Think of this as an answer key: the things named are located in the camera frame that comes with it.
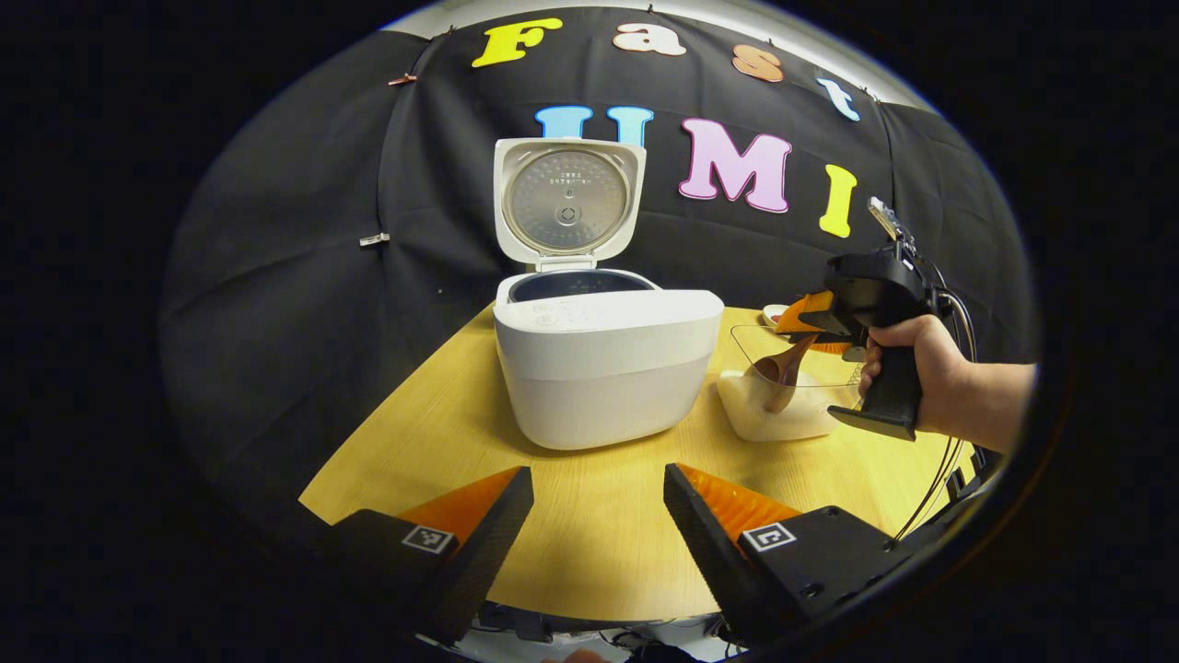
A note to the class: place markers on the white rice cooker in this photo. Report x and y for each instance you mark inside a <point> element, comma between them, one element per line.
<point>599,387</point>

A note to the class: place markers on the black backdrop cloth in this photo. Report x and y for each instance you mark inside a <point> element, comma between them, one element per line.
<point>304,230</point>

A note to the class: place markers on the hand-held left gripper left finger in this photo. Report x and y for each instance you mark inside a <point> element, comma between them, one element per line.
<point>479,543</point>

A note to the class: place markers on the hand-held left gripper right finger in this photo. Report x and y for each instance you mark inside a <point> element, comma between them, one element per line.
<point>709,552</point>

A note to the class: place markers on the brown wooden spoon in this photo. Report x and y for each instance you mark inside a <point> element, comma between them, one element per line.
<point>783,373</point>

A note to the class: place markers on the white cloth clip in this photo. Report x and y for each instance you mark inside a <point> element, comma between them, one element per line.
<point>374,240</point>

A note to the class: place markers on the red cloth clip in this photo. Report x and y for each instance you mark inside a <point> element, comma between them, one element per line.
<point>402,79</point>

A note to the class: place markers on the white rice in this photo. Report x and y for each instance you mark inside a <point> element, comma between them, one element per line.
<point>811,414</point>

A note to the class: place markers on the clear plastic container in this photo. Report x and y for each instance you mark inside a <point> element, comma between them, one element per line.
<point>746,345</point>

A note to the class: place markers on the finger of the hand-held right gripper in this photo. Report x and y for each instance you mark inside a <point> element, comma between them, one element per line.
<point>806,311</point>
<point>834,348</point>

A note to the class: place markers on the white round plate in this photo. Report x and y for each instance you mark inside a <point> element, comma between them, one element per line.
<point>774,316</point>

